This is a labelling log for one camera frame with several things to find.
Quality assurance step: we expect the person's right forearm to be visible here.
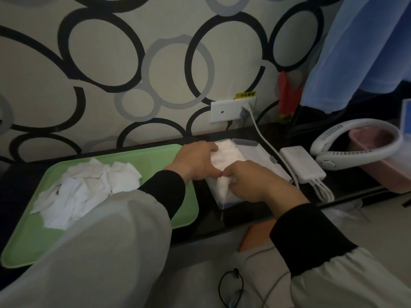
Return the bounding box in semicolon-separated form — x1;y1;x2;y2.
269;202;411;308

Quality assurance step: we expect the person's left forearm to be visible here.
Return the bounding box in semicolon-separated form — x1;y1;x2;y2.
0;169;187;308

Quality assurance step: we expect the black hair tie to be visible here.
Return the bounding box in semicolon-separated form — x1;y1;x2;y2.
218;268;244;308

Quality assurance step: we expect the white looped cable bundle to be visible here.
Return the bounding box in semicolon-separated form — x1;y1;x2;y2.
310;178;335;204

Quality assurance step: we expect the white neck fan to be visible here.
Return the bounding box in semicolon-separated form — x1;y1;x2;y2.
310;118;404;171

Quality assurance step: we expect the green plastic tray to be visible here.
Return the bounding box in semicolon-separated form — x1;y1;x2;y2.
0;144;200;269

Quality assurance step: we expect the thin white cable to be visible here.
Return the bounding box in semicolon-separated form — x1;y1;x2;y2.
245;246;291;308

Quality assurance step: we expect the person's left hand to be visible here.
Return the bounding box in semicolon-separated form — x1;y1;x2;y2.
164;141;224;185

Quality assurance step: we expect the white wall socket plate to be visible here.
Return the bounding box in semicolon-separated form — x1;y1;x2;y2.
210;98;257;124

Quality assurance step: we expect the pile of white cotton pads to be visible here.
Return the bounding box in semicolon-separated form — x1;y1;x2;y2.
30;158;143;231

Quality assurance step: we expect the clear plastic box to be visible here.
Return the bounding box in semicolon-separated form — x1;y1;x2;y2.
205;139;250;210

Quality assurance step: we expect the red decoration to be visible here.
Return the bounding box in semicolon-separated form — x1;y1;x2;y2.
277;72;304;121

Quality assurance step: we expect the white charger cable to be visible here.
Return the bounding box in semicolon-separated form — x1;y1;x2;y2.
242;104;301;190

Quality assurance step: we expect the blue curtain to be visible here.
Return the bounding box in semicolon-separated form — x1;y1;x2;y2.
300;0;411;114

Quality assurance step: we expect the pink plastic basin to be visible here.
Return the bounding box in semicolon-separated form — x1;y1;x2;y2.
348;127;411;195

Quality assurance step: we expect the orange flat piece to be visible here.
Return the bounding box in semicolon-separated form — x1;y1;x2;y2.
237;219;277;253

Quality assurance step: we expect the white power bank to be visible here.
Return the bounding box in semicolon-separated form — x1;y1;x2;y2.
279;145;327;184

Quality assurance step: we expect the white and blue paper box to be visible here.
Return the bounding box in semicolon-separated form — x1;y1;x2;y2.
399;99;411;135

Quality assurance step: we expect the person's right hand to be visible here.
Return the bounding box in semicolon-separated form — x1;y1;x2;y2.
222;160;310;219

